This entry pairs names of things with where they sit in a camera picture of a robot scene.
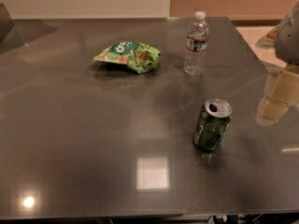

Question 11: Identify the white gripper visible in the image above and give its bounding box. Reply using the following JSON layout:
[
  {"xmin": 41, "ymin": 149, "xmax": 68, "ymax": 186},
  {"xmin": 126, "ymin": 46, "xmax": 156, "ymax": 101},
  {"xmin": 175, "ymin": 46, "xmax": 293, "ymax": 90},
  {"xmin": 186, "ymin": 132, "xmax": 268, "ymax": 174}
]
[{"xmin": 257, "ymin": 1, "xmax": 299, "ymax": 121}]

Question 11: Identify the green soda can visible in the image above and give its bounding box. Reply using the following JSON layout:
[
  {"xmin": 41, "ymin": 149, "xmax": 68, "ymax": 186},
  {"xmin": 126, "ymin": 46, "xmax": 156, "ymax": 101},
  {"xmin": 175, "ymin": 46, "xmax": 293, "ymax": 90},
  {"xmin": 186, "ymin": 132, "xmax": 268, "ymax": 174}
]
[{"xmin": 193, "ymin": 98, "xmax": 233, "ymax": 152}]

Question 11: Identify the clear plastic water bottle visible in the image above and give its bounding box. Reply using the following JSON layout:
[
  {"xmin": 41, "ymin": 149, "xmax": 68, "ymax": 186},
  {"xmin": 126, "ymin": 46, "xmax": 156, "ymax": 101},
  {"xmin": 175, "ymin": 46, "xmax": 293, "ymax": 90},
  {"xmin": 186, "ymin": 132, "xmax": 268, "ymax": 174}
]
[{"xmin": 184, "ymin": 11, "xmax": 209, "ymax": 76}]

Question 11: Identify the green chip bag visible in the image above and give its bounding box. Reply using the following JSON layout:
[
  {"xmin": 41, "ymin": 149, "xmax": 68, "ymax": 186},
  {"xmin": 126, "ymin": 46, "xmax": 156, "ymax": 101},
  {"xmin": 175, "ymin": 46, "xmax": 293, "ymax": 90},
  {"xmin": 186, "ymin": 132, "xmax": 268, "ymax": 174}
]
[{"xmin": 93, "ymin": 41, "xmax": 161, "ymax": 74}]

